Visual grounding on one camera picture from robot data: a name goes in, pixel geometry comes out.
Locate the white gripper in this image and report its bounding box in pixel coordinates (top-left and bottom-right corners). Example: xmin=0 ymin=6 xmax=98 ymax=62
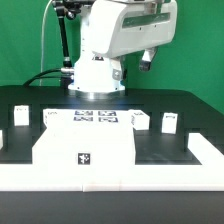
xmin=89 ymin=0 xmax=177 ymax=81

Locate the white square tabletop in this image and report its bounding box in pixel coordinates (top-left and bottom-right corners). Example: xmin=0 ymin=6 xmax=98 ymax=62
xmin=32 ymin=109 xmax=135 ymax=166

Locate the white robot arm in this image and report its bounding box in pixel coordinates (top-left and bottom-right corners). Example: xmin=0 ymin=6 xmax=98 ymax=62
xmin=69 ymin=0 xmax=178 ymax=99

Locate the fiducial marker sheet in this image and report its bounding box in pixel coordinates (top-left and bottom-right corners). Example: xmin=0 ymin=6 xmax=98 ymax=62
xmin=73 ymin=110 xmax=118 ymax=123

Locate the white U-shaped fence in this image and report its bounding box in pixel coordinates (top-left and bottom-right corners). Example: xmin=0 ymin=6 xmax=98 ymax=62
xmin=0 ymin=133 xmax=224 ymax=192

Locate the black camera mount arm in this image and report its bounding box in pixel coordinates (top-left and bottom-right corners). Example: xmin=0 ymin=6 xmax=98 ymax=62
xmin=51 ymin=0 xmax=98 ymax=69

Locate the white cable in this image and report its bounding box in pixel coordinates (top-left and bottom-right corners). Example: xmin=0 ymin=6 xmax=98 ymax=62
xmin=39 ymin=0 xmax=54 ymax=87

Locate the black cable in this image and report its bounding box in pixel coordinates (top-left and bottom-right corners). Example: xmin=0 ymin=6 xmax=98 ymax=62
xmin=22 ymin=68 xmax=74 ymax=88

